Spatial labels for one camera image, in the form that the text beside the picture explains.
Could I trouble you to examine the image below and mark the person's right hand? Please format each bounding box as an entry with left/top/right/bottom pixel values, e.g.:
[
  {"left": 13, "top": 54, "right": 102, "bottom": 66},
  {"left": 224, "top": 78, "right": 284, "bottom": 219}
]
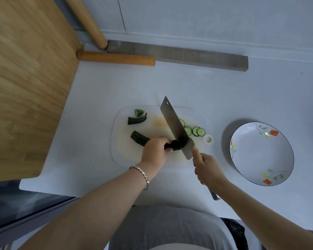
[{"left": 192, "top": 147, "right": 230, "bottom": 192}]

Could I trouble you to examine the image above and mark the person's left hand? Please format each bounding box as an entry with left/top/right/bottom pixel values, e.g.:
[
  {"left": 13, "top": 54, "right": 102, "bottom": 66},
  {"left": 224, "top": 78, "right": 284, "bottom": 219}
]
[{"left": 141, "top": 136, "right": 173, "bottom": 174}]

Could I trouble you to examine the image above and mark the dark green cucumber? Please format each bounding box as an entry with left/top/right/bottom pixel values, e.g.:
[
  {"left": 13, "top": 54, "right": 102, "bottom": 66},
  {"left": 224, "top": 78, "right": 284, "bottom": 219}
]
[{"left": 130, "top": 130, "right": 188, "bottom": 151}]

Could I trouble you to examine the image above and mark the translucent plastic cutting board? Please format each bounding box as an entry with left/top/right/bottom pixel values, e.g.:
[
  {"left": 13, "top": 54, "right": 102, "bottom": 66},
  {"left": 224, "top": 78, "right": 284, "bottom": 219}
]
[{"left": 111, "top": 105, "right": 214, "bottom": 168}]

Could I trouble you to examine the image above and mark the cucumber stem tip piece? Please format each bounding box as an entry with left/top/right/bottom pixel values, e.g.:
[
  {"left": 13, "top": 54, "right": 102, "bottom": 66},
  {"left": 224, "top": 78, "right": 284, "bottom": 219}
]
[{"left": 127, "top": 113, "right": 148, "bottom": 126}]

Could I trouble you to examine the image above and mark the steel cleaver knife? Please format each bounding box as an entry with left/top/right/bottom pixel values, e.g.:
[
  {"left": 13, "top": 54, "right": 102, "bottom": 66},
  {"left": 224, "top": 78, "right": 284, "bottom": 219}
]
[{"left": 160, "top": 95, "right": 221, "bottom": 201}]

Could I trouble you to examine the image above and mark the pile of cucumber slices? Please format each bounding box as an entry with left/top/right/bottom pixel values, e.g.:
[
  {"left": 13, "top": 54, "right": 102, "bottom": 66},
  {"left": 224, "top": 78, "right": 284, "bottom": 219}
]
[{"left": 178, "top": 118, "right": 206, "bottom": 148}]

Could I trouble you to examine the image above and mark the white floral plate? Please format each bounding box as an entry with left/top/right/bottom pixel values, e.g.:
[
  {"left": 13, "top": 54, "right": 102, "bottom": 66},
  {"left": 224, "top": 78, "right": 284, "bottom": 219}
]
[{"left": 229, "top": 122, "right": 295, "bottom": 187}]

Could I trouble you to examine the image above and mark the person's right forearm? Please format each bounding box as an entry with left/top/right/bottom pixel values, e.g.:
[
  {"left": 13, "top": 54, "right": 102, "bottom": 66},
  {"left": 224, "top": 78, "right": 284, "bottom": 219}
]
[{"left": 218, "top": 179, "right": 313, "bottom": 250}]

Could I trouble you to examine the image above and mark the person's left forearm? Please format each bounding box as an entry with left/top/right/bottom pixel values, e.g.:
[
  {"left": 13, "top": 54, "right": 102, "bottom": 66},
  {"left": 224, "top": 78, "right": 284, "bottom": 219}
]
[{"left": 18, "top": 164, "right": 158, "bottom": 250}]

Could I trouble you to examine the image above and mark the short wooden rolling pin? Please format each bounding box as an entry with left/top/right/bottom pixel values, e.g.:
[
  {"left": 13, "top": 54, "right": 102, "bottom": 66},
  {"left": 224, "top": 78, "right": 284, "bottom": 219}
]
[{"left": 77, "top": 51, "right": 156, "bottom": 67}]

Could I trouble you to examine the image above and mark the black trash bag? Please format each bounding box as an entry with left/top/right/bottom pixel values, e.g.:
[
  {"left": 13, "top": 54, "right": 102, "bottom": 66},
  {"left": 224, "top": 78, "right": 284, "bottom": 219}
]
[{"left": 220, "top": 217, "right": 248, "bottom": 250}]

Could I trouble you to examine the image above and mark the grey shirt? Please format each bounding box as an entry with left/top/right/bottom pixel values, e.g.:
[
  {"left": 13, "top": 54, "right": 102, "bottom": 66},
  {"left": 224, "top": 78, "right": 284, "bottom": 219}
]
[{"left": 108, "top": 205, "right": 234, "bottom": 250}]

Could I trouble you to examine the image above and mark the long grey sharpening stone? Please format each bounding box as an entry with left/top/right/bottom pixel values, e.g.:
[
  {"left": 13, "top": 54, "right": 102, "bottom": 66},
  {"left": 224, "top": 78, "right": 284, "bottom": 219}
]
[{"left": 107, "top": 40, "right": 249, "bottom": 72}]

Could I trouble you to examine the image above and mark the large wooden cutting board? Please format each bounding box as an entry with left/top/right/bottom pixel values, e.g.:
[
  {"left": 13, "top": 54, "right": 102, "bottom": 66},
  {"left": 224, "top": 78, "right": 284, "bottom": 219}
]
[{"left": 0, "top": 0, "right": 84, "bottom": 183}]

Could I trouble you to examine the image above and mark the dark glass panel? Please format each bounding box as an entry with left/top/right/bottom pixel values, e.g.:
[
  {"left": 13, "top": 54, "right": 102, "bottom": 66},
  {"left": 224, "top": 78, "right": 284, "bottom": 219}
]
[{"left": 0, "top": 179, "right": 80, "bottom": 250}]

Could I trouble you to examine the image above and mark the thick light wooden rolling pin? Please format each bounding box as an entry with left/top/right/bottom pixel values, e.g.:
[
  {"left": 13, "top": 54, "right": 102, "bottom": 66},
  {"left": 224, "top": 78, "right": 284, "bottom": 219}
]
[{"left": 62, "top": 0, "right": 109, "bottom": 50}]

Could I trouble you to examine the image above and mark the grey pipe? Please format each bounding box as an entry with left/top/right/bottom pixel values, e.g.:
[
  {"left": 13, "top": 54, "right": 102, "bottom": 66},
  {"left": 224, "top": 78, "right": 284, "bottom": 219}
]
[{"left": 52, "top": 0, "right": 90, "bottom": 51}]

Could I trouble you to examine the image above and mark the silver bracelet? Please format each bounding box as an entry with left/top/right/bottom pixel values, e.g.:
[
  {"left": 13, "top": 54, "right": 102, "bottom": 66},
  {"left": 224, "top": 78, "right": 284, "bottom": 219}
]
[{"left": 128, "top": 166, "right": 150, "bottom": 191}]

